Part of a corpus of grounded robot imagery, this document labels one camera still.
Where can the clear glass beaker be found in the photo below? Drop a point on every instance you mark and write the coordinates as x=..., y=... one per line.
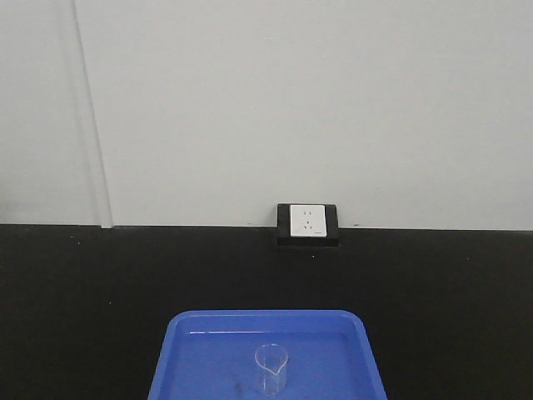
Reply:
x=271, y=361

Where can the blue plastic tray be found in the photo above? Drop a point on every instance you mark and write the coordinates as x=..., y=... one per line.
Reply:
x=210, y=355

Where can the white wall power socket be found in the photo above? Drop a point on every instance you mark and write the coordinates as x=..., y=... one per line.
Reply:
x=307, y=221

